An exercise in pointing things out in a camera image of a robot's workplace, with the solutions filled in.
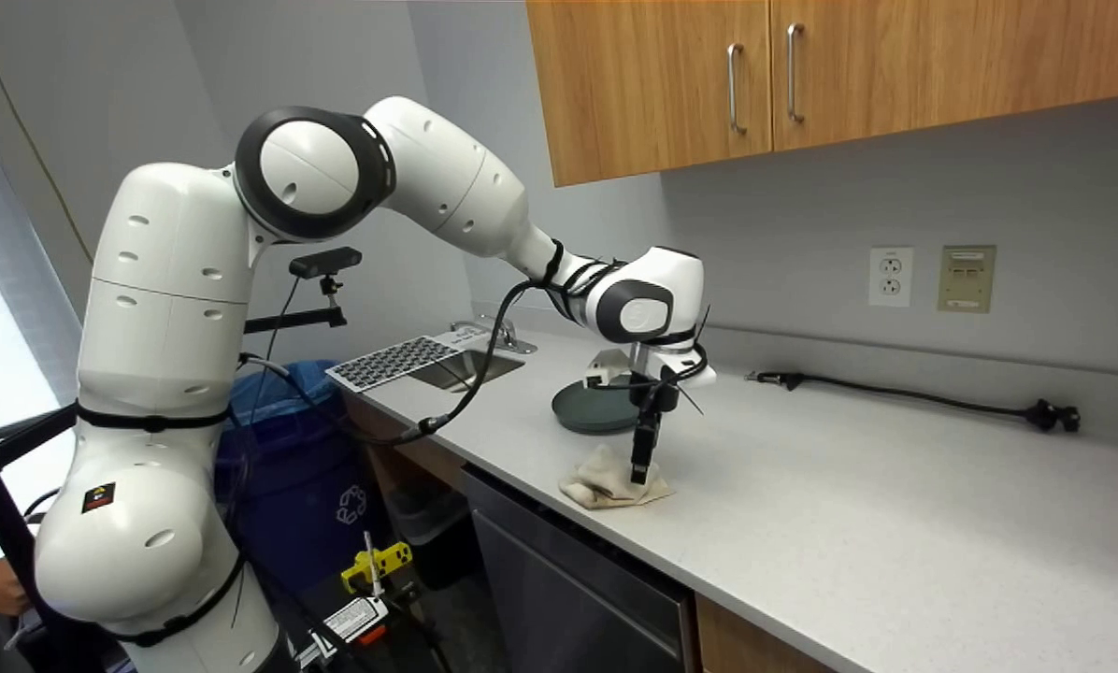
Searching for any wooden upper cabinet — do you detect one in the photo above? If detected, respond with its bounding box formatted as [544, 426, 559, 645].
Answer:
[523, 0, 1118, 182]

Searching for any beige wall switch plate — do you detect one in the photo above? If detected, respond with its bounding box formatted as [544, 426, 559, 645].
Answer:
[939, 244, 996, 316]

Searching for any stainless steel sink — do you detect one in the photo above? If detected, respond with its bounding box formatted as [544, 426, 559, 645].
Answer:
[416, 326, 531, 392]

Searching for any right silver cabinet handle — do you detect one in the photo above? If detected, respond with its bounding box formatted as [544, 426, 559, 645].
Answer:
[786, 24, 805, 124]

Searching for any white wall outlet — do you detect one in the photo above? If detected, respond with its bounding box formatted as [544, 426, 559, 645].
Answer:
[866, 249, 913, 310]

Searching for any yellow clamp tool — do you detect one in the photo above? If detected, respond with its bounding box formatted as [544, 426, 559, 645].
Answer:
[341, 541, 416, 595]

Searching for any left silver cabinet handle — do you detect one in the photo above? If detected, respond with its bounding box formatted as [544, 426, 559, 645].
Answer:
[724, 43, 746, 135]

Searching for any wooden cabinet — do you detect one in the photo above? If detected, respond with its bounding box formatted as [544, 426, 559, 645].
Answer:
[523, 0, 1118, 182]
[696, 599, 830, 673]

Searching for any black cable on counter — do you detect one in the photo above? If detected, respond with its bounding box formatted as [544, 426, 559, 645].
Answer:
[746, 368, 1083, 438]

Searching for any blue recycling bin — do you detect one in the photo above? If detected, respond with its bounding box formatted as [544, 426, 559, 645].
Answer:
[212, 358, 389, 599]

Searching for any silver cabinet handle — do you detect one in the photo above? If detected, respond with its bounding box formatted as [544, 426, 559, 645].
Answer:
[724, 43, 746, 135]
[786, 24, 805, 124]

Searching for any white stained cloth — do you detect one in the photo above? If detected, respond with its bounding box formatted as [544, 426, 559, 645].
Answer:
[556, 452, 673, 512]

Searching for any dark green plate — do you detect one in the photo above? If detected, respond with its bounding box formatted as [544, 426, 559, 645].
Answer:
[549, 383, 634, 435]

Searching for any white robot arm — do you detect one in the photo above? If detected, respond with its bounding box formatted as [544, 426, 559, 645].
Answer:
[27, 97, 706, 673]

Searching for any wooden lower cabinet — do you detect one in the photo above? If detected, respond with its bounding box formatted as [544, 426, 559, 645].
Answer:
[696, 599, 830, 673]

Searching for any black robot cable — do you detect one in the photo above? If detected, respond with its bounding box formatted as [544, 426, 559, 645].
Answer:
[384, 240, 569, 450]

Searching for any black tripod stand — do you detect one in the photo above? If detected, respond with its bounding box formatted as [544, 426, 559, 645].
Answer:
[0, 407, 76, 622]

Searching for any stainless dishwasher front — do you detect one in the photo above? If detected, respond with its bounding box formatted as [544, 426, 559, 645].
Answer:
[466, 469, 696, 673]

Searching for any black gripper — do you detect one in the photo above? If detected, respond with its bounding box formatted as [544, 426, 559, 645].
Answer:
[627, 373, 678, 485]

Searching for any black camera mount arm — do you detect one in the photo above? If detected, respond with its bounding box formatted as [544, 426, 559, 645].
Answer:
[242, 277, 349, 338]

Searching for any black camera on mount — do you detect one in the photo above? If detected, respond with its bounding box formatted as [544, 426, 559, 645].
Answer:
[286, 249, 362, 280]

